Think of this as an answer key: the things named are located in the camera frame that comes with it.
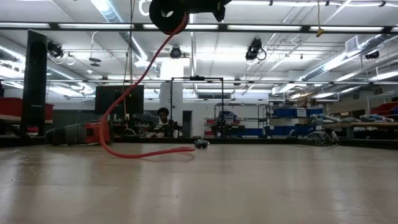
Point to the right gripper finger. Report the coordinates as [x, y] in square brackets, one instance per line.
[220, 14]
[205, 5]

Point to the black background robot arm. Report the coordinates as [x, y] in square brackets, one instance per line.
[178, 126]
[221, 127]

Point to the black beam with light strips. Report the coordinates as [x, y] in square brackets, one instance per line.
[222, 27]

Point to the white building column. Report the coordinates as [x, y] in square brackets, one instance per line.
[177, 93]

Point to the yellow hanging connector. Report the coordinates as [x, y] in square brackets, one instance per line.
[320, 32]

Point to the black monitor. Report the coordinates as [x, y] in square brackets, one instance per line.
[138, 96]

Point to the person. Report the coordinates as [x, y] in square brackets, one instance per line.
[162, 113]

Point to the blue storage bin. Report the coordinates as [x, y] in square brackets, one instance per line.
[284, 112]
[280, 130]

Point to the grey cloth bundle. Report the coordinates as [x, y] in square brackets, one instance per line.
[374, 118]
[329, 118]
[320, 138]

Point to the wooden workbench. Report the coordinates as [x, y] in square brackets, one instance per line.
[373, 124]

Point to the black ceiling camera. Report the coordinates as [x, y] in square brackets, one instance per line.
[55, 49]
[175, 52]
[253, 49]
[372, 55]

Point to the black background rig frame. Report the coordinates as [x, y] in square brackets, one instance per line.
[197, 78]

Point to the silver ceiling air duct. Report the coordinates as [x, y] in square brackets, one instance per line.
[373, 40]
[107, 12]

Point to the black aluminium table frame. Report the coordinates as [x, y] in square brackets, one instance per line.
[264, 140]

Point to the black upright post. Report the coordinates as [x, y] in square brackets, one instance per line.
[34, 93]

